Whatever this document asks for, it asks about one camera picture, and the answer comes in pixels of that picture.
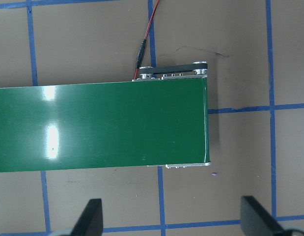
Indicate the green belt conveyor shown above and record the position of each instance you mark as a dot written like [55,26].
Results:
[105,125]

